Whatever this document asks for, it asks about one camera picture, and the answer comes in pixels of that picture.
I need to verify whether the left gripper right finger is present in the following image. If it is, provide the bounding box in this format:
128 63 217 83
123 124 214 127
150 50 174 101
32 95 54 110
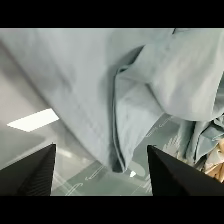
146 144 224 197

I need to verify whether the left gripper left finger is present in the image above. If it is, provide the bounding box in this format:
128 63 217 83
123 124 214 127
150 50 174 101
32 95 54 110
0 142 57 197

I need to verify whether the pale blue shirt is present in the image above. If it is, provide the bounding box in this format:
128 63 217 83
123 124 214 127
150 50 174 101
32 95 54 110
0 28 224 174

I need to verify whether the beige garment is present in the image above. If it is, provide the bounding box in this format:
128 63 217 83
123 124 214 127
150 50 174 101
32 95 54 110
201 137 224 184

